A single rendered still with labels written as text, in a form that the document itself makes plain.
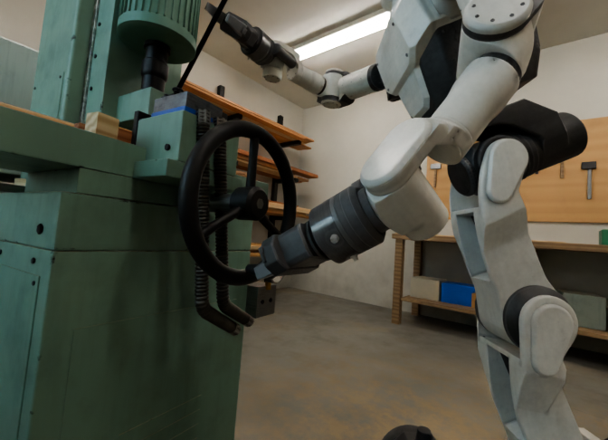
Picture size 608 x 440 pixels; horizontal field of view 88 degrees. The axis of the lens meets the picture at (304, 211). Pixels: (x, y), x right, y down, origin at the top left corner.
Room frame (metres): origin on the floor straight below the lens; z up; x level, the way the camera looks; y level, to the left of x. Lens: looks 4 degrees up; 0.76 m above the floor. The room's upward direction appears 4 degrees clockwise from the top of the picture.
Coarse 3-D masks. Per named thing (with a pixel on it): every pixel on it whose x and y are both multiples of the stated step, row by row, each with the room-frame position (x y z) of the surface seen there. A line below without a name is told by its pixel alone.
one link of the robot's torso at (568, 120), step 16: (512, 112) 0.67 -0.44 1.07; (528, 112) 0.67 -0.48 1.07; (544, 112) 0.67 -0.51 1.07; (560, 112) 0.71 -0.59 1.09; (496, 128) 0.79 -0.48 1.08; (512, 128) 0.79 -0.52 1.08; (528, 128) 0.67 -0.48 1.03; (544, 128) 0.67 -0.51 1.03; (560, 128) 0.67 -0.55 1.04; (576, 128) 0.68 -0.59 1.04; (528, 144) 0.68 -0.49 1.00; (544, 144) 0.68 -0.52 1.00; (560, 144) 0.68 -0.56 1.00; (576, 144) 0.69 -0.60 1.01; (464, 160) 0.70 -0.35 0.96; (544, 160) 0.69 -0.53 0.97; (560, 160) 0.71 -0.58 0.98; (464, 176) 0.71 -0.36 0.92; (528, 176) 0.73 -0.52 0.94; (464, 192) 0.74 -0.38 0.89
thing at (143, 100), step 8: (152, 88) 0.69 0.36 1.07; (120, 96) 0.75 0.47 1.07; (128, 96) 0.73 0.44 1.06; (136, 96) 0.71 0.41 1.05; (144, 96) 0.69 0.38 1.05; (152, 96) 0.69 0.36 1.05; (160, 96) 0.71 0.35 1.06; (120, 104) 0.75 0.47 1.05; (128, 104) 0.73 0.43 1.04; (136, 104) 0.71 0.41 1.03; (144, 104) 0.69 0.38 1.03; (152, 104) 0.69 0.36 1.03; (120, 112) 0.74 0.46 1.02; (128, 112) 0.72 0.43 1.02; (152, 112) 0.69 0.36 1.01; (120, 120) 0.74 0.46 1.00; (128, 120) 0.73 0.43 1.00; (128, 128) 0.78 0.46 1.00
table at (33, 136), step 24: (0, 120) 0.40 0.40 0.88; (24, 120) 0.42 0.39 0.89; (48, 120) 0.44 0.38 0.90; (0, 144) 0.40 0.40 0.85; (24, 144) 0.42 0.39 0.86; (48, 144) 0.45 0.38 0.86; (72, 144) 0.47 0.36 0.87; (96, 144) 0.50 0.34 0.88; (120, 144) 0.53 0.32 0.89; (24, 168) 0.54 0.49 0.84; (48, 168) 0.52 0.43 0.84; (96, 168) 0.50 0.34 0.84; (120, 168) 0.54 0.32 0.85; (144, 168) 0.54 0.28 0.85; (168, 168) 0.51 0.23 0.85
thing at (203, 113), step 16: (208, 112) 0.55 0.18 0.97; (208, 128) 0.55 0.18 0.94; (224, 144) 0.59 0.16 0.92; (208, 160) 0.55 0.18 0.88; (224, 160) 0.59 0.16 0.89; (208, 176) 0.55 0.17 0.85; (224, 176) 0.58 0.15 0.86; (208, 192) 0.55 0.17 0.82; (224, 192) 0.59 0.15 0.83; (208, 208) 0.55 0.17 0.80; (208, 240) 0.56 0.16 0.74; (224, 240) 0.59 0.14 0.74; (224, 256) 0.59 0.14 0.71; (224, 288) 0.59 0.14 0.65; (208, 304) 0.56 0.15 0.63; (224, 304) 0.60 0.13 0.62; (208, 320) 0.58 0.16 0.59; (224, 320) 0.62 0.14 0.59; (240, 320) 0.67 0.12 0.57
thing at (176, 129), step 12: (144, 120) 0.58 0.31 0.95; (156, 120) 0.56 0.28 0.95; (168, 120) 0.54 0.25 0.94; (180, 120) 0.52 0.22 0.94; (192, 120) 0.54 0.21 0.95; (144, 132) 0.58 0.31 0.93; (156, 132) 0.56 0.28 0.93; (168, 132) 0.54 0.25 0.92; (180, 132) 0.52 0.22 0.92; (192, 132) 0.54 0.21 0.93; (144, 144) 0.58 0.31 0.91; (156, 144) 0.56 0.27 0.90; (168, 144) 0.53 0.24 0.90; (180, 144) 0.52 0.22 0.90; (192, 144) 0.54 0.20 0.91; (228, 144) 0.61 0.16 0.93; (156, 156) 0.55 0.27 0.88; (168, 156) 0.53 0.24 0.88; (180, 156) 0.52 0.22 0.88; (228, 156) 0.62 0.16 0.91; (228, 168) 0.62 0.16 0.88
